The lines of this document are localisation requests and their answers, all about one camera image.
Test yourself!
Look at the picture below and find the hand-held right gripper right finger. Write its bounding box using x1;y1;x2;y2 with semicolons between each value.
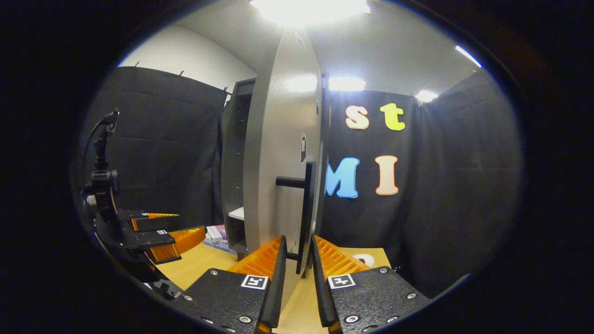
311;235;432;334

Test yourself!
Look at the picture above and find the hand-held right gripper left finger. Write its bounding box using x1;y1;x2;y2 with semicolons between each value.
173;235;288;334

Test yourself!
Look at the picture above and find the black cabinet door handle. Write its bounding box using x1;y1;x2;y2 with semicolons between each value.
276;161;319;275

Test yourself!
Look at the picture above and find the grey cabinet door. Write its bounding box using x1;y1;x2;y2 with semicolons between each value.
243;27;331;312

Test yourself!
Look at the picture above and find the black backdrop cloth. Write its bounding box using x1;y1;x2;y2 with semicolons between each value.
77;66;525;297

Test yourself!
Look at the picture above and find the blue spined book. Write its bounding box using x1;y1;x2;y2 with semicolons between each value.
203;238;239;255

